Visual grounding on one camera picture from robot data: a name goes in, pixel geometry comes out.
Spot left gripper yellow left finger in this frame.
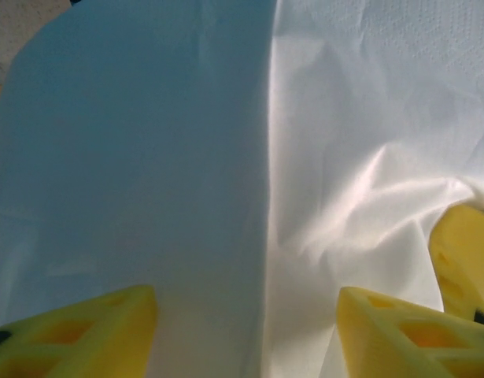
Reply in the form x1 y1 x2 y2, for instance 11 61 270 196
0 285 158 378

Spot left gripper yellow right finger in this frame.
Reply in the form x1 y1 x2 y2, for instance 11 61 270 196
339 287 484 378

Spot white paper napkin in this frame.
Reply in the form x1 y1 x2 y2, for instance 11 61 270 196
0 0 484 378

